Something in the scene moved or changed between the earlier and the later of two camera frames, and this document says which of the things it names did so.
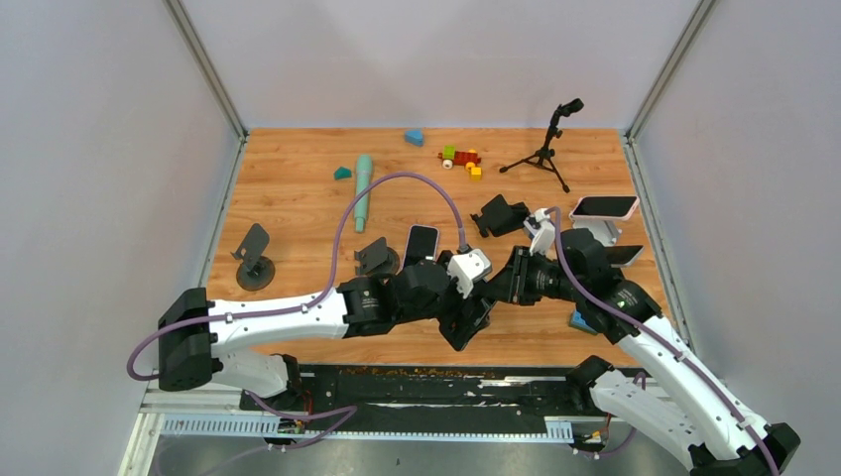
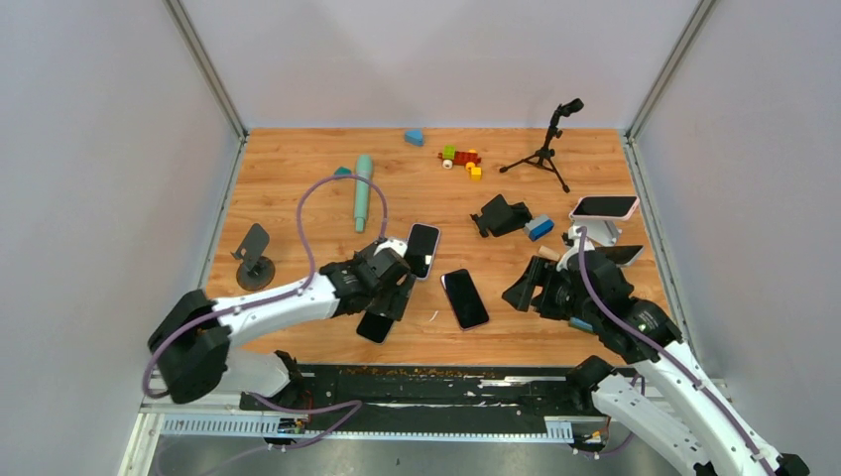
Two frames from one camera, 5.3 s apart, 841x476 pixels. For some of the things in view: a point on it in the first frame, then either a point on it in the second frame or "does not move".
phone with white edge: [621, 256] does not move
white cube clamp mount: [467, 268] to [394, 244]
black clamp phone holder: [500, 218] does not move
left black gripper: [458, 324] to [394, 304]
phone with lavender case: [421, 244] does not move
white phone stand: [605, 231] does not move
